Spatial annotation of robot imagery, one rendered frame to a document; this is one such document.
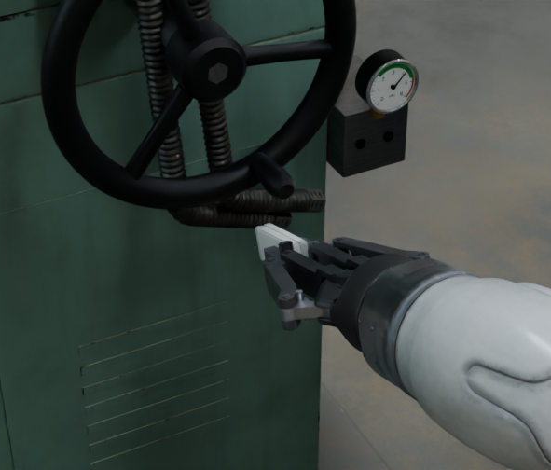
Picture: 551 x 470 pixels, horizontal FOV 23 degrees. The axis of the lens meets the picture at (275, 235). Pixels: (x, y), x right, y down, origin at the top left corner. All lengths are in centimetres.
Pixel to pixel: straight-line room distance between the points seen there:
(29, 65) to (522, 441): 70
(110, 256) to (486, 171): 119
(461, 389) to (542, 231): 159
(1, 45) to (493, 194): 134
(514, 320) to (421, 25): 224
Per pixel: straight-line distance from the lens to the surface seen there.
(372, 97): 142
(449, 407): 81
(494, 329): 79
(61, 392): 154
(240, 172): 123
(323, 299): 97
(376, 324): 89
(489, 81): 280
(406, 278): 89
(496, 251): 232
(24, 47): 130
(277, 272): 103
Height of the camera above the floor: 137
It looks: 36 degrees down
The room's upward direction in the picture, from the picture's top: straight up
